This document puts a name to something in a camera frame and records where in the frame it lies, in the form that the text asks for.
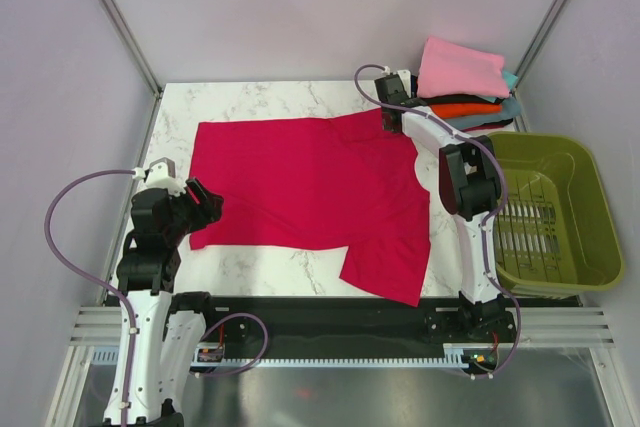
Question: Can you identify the folded teal t shirt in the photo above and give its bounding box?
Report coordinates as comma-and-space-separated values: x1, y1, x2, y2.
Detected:
502, 70, 519, 97

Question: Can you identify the magenta t shirt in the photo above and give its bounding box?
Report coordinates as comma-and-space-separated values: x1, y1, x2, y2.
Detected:
189, 110, 431, 306

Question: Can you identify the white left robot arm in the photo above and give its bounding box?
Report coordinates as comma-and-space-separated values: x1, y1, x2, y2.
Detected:
102, 178, 223, 426

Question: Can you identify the folded black t shirt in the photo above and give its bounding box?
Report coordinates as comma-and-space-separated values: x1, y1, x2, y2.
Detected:
411, 75, 502, 105

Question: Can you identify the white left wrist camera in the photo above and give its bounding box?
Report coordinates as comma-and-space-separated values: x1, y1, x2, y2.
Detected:
132, 157, 182, 195

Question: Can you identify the folded orange t shirt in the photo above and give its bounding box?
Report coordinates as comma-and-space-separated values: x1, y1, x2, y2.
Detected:
430, 103, 502, 119

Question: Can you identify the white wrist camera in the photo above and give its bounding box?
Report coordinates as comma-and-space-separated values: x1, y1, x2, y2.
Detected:
132, 157, 182, 195
383, 66, 411, 78

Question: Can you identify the olive green plastic basket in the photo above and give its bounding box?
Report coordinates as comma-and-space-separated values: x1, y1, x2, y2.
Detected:
489, 132, 625, 299

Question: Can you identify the folded dark red t shirt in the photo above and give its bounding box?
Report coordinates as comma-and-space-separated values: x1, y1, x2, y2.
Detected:
465, 119, 514, 133

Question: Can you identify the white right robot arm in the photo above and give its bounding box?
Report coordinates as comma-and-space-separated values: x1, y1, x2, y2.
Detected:
374, 70, 516, 343

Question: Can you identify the white slotted cable duct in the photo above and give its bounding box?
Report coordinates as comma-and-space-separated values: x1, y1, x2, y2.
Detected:
92, 344, 499, 373

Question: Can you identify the folded pink t shirt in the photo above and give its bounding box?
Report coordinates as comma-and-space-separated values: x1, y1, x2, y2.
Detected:
417, 36, 509, 98

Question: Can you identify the folded grey blue t shirt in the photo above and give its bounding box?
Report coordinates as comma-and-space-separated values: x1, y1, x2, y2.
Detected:
447, 97, 522, 131

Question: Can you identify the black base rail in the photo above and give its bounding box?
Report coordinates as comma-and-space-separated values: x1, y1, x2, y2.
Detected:
149, 294, 519, 361

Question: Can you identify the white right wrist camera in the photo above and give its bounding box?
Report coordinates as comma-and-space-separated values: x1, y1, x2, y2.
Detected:
383, 66, 411, 78

